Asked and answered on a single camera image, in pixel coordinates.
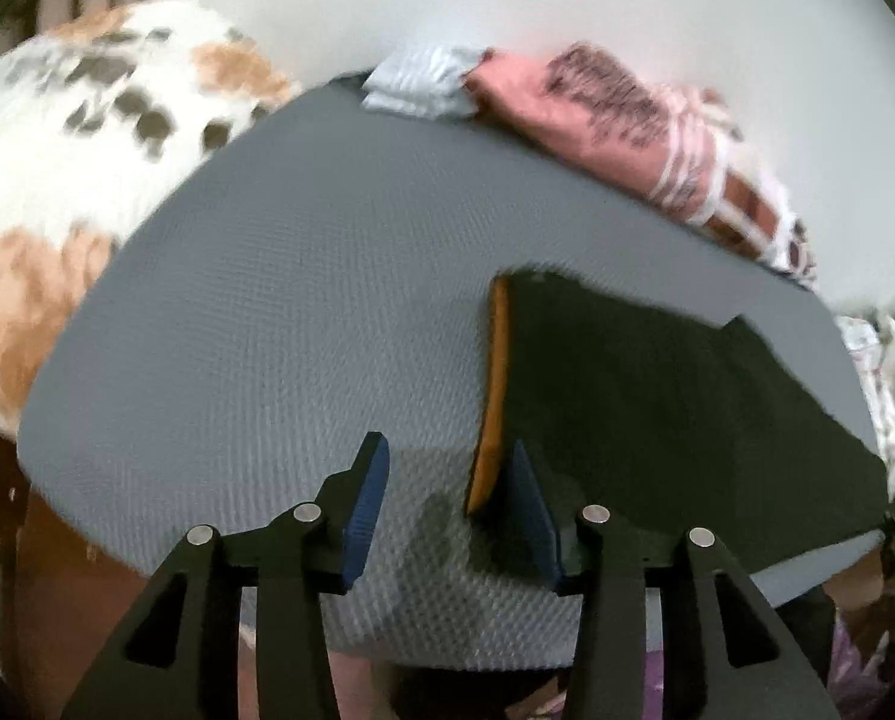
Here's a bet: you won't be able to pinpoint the black pants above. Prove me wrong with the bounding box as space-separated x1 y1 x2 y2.
464 270 888 574

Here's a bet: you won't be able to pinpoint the white dotted bedsheet pile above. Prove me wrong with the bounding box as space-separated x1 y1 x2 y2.
834 314 895 499

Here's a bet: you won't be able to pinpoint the grey mesh mattress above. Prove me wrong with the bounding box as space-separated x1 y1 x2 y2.
16 83 874 670

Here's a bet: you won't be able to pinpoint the pink patchwork folded quilt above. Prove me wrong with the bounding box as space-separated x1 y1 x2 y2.
465 43 817 289

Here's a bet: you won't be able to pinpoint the floral orange rose pillow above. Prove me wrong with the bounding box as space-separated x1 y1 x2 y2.
0 0 301 439

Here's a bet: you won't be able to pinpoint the light blue striped cloth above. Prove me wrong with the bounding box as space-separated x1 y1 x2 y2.
361 44 486 121

